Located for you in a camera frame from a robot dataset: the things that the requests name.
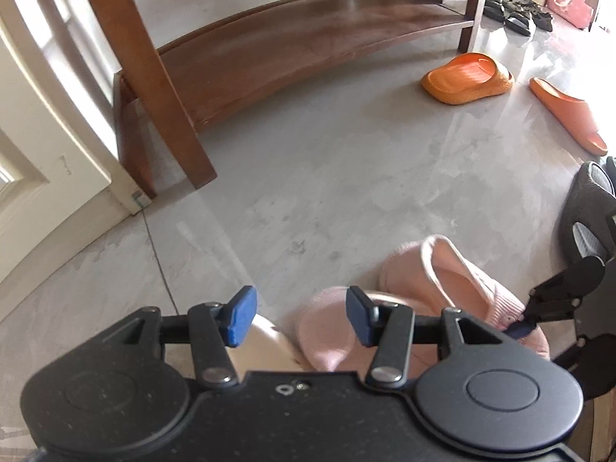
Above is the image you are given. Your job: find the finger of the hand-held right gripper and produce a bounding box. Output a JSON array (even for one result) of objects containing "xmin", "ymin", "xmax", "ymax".
[
  {"xmin": 552, "ymin": 337, "xmax": 587, "ymax": 367},
  {"xmin": 505, "ymin": 256, "xmax": 606, "ymax": 340}
]

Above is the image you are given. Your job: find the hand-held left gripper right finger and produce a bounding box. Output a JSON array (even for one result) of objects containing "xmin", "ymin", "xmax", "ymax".
[{"xmin": 345, "ymin": 285, "xmax": 504, "ymax": 390}]

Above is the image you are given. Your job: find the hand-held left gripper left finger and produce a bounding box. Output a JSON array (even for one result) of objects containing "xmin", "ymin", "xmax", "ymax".
[{"xmin": 122, "ymin": 285, "xmax": 257, "ymax": 390}]

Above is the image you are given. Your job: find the pink fabric slipper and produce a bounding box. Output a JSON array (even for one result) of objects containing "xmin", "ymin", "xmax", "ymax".
[
  {"xmin": 378, "ymin": 234, "xmax": 551, "ymax": 362},
  {"xmin": 295, "ymin": 286, "xmax": 436, "ymax": 374}
]

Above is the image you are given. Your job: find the cream heart print slipper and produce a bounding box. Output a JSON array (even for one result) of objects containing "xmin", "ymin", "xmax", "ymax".
[{"xmin": 225, "ymin": 314, "xmax": 300, "ymax": 377}]

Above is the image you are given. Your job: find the dark grey slipper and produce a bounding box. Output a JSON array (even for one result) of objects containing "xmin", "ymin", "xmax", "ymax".
[{"xmin": 558, "ymin": 156, "xmax": 616, "ymax": 270}]

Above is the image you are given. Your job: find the orange foam slipper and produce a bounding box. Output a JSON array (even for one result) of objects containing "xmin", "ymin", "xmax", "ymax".
[
  {"xmin": 529, "ymin": 77, "xmax": 608, "ymax": 157},
  {"xmin": 421, "ymin": 52, "xmax": 515, "ymax": 107}
]

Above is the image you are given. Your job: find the brown wooden shoe rack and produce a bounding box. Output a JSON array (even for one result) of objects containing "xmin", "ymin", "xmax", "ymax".
[{"xmin": 72, "ymin": 0, "xmax": 487, "ymax": 200}]

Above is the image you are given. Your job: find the white panelled cabinet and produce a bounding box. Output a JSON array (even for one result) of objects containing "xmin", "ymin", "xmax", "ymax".
[{"xmin": 0, "ymin": 0, "xmax": 147, "ymax": 323}]

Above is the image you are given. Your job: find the pink bag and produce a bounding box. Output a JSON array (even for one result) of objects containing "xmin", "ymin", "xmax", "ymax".
[{"xmin": 549, "ymin": 0, "xmax": 596, "ymax": 32}]

